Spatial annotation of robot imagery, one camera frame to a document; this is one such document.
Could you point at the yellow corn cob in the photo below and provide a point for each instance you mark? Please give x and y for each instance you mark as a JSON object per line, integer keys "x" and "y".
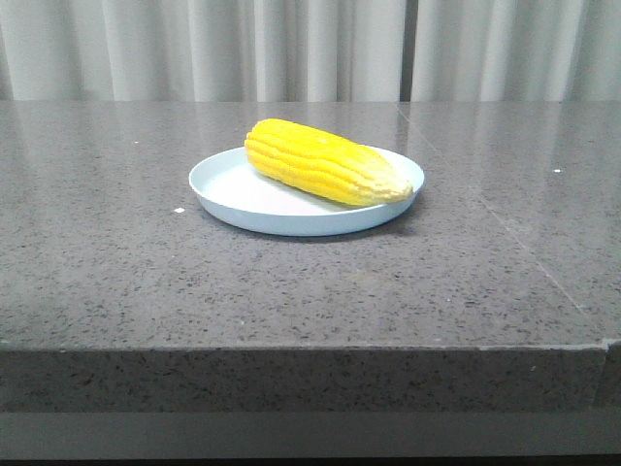
{"x": 324, "y": 164}

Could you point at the light blue round plate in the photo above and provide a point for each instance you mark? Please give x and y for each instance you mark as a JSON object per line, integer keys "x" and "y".
{"x": 230, "y": 189}

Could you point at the grey pleated curtain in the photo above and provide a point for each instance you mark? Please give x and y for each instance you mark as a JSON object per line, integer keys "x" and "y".
{"x": 311, "y": 51}

